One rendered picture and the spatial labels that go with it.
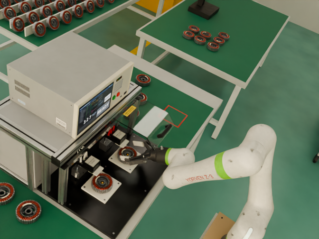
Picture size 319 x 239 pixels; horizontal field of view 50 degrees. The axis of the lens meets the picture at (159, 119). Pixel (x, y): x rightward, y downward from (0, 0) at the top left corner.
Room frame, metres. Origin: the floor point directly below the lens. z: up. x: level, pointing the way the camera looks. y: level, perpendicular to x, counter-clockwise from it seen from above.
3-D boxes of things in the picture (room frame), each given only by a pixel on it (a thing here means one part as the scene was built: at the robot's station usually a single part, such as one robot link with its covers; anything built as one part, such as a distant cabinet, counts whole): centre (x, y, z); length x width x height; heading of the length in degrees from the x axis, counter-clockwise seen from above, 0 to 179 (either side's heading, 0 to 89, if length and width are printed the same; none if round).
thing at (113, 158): (1.27, 0.11, 0.78); 0.15 x 0.15 x 0.01; 73
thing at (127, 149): (1.27, 0.11, 0.80); 0.11 x 0.11 x 0.04
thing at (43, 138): (1.25, 0.46, 1.09); 0.68 x 0.44 x 0.05; 163
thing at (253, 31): (3.48, -0.36, 0.38); 1.85 x 1.10 x 0.75; 163
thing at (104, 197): (1.04, 0.19, 0.78); 0.15 x 0.15 x 0.01; 73
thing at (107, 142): (1.31, 0.25, 0.80); 0.07 x 0.05 x 0.06; 163
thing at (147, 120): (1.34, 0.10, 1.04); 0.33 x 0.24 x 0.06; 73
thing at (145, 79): (2.04, 0.20, 0.77); 0.11 x 0.11 x 0.04
